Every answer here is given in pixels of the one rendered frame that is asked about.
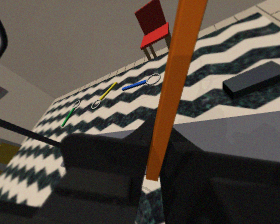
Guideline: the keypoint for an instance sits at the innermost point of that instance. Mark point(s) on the dark grey rectangular block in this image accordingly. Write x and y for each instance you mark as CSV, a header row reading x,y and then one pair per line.
x,y
252,80

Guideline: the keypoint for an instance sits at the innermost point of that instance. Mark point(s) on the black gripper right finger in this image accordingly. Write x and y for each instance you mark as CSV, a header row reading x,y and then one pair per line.
x,y
186,170

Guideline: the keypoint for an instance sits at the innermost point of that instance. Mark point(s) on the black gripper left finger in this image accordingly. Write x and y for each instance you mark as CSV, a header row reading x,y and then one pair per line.
x,y
127,156

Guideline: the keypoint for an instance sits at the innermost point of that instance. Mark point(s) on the grey flat plate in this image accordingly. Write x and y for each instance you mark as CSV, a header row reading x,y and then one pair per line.
x,y
253,136

